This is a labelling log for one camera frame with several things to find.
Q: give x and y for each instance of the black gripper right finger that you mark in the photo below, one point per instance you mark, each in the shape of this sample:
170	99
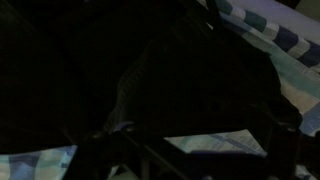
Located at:
283	152

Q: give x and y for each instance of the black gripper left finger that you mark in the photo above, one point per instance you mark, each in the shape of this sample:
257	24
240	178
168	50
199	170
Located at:
90	159

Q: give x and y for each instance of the black shirt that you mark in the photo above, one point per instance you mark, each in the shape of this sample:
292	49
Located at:
70	68

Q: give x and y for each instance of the blue plaid bed sheet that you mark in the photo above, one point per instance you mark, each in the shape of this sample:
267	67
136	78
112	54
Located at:
291	38

